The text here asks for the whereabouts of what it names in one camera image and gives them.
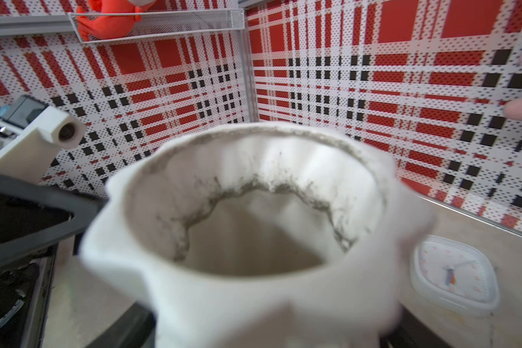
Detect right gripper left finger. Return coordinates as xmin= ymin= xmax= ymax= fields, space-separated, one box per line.
xmin=86 ymin=303 xmax=156 ymax=348

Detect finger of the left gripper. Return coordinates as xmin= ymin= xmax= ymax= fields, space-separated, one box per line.
xmin=0 ymin=175 xmax=104 ymax=272

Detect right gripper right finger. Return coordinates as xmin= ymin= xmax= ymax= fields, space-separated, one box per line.
xmin=380 ymin=307 xmax=450 ymax=348

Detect large white ribbed vase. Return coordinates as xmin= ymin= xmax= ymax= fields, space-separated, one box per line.
xmin=80 ymin=123 xmax=436 ymax=347

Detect white square clock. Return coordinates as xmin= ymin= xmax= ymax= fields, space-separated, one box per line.
xmin=410 ymin=235 xmax=500 ymax=317

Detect orange shark plush toy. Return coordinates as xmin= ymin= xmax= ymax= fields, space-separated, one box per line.
xmin=76 ymin=0 xmax=156 ymax=42

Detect clear acrylic wall shelf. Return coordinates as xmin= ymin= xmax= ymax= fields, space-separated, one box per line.
xmin=68 ymin=10 xmax=245 ymax=44

